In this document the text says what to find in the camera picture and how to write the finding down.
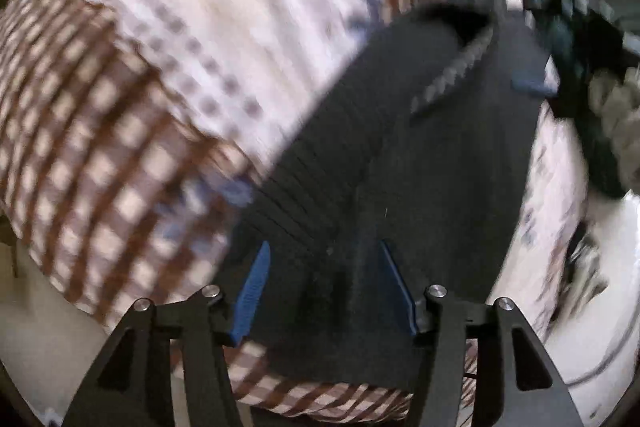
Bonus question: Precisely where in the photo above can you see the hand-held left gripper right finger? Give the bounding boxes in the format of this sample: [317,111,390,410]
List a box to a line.
[380,239,583,427]

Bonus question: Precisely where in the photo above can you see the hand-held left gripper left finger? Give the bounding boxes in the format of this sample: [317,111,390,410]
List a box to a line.
[60,241,272,427]

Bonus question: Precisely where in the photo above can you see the black striped sweater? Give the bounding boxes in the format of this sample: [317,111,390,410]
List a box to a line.
[215,2,557,389]

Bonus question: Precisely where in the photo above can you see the floral checked bedspread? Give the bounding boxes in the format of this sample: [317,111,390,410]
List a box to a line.
[0,0,593,423]

